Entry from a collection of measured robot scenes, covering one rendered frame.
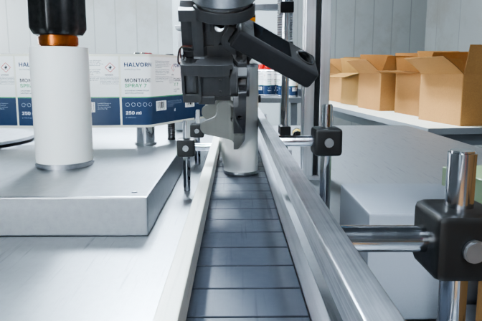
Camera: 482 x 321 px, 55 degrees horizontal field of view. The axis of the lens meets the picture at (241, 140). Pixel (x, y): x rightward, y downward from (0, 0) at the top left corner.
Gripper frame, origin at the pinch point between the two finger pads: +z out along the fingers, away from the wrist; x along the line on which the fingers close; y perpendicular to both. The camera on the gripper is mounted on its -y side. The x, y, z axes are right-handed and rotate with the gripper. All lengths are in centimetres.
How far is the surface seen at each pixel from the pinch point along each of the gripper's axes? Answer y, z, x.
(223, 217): 2.1, -4.1, 18.1
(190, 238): 3.9, -15.0, 30.0
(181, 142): 9.6, 7.4, -8.7
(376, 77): -92, 115, -212
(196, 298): 3.4, -12.8, 33.2
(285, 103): -7.4, 2.4, -12.8
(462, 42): -206, 150, -333
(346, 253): -3.3, -26.2, 40.1
